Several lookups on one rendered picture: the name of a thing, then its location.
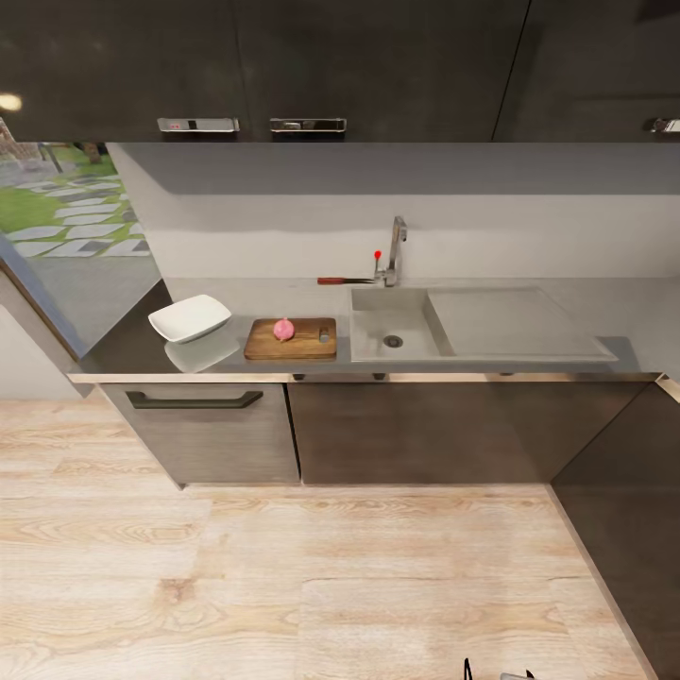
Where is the vidalia onion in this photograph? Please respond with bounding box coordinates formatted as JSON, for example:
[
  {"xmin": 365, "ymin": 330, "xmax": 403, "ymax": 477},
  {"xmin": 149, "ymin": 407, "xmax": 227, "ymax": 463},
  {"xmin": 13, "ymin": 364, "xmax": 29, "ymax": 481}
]
[{"xmin": 274, "ymin": 316, "xmax": 295, "ymax": 340}]

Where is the cutting board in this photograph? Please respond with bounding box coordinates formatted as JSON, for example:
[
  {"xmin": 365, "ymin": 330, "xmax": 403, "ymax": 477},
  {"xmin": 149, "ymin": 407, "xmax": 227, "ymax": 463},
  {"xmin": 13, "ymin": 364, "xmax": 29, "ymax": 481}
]
[{"xmin": 244, "ymin": 317, "xmax": 336, "ymax": 360}]

